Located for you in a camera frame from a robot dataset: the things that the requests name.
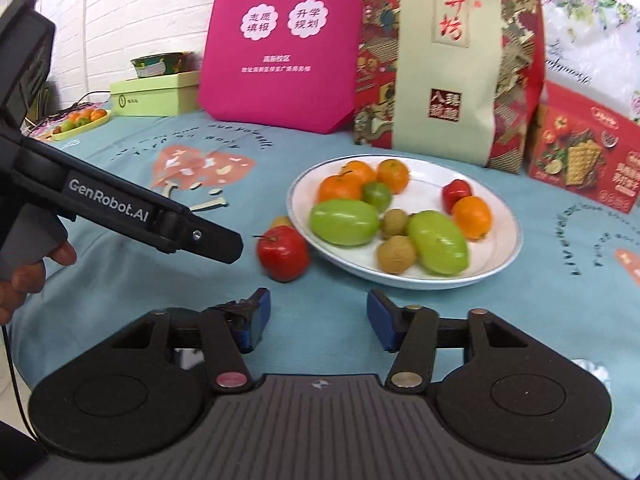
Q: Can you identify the green jujube fruit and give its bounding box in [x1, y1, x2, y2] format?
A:
[407, 210, 470, 276]
[309, 198, 378, 247]

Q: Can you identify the tan longan fruit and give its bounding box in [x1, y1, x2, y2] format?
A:
[376, 235, 418, 275]

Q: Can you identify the brown longan fruit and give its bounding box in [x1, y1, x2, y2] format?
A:
[380, 208, 409, 240]

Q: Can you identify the large red apple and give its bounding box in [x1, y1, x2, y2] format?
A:
[254, 226, 310, 283]

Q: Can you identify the small red apple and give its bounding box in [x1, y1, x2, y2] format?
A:
[440, 179, 473, 214]

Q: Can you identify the round green tomato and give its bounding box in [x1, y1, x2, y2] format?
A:
[361, 182, 393, 214]

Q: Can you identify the large orange with stem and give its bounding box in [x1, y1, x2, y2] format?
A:
[317, 171, 362, 203]

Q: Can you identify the orange tangerine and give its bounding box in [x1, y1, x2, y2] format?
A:
[340, 159, 376, 185]

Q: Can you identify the yellow tray of fruits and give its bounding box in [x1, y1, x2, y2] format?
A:
[44, 108, 112, 141]

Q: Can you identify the person's left hand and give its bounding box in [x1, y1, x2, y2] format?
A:
[0, 242, 77, 325]

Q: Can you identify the blue printed tablecloth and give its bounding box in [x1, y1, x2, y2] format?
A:
[9, 113, 639, 477]

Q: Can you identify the green gift box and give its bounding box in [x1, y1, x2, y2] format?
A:
[110, 70, 201, 117]

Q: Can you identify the small orange right side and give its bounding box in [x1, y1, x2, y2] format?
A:
[451, 195, 494, 240]

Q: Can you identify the green patterned bowl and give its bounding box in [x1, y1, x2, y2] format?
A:
[130, 52, 193, 78]

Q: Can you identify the white oval plate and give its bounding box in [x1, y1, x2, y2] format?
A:
[286, 154, 523, 290]

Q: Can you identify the small orange on plate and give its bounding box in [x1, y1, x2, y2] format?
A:
[376, 158, 410, 194]

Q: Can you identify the red cracker box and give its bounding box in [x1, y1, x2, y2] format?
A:
[525, 81, 639, 214]

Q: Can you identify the magenta tote bag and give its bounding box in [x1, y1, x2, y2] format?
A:
[198, 0, 361, 133]

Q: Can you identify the red green gift bag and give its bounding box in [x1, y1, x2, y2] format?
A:
[352, 0, 544, 174]

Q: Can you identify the floral white bag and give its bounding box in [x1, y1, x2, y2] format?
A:
[541, 0, 639, 122]

